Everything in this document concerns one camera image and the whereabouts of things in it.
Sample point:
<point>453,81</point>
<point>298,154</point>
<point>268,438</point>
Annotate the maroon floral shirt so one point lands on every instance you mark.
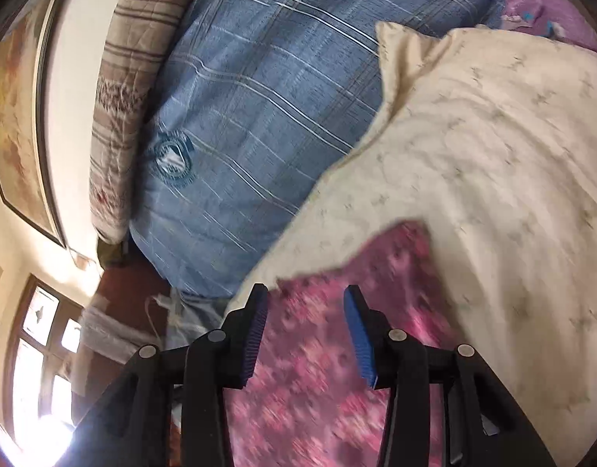
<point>317,389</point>

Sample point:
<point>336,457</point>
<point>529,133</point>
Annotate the brown headboard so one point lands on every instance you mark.
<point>123,287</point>

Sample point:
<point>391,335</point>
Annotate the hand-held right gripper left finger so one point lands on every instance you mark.
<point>254,335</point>

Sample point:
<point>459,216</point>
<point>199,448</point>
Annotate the striped beige pillow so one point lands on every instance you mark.
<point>128,92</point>

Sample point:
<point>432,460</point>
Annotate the grey-blue star logo pillow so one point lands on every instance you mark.
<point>201,316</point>

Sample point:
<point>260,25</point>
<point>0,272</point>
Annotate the dark green cloth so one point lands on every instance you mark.
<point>113,253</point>

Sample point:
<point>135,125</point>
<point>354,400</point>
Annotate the wooden window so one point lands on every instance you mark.
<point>40,350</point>

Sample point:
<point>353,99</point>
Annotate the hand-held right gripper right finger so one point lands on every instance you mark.
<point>359,335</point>

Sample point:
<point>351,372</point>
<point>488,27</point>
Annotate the cream floral bedsheet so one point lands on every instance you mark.
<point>497,180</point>

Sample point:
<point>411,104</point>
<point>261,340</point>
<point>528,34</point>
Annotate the blue plaid quilt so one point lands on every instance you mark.
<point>259,107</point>

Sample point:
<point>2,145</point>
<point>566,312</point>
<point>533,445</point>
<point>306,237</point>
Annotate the framed wall picture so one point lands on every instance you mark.
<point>16,121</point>

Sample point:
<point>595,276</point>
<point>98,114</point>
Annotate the grey cloth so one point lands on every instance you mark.
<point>113,333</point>

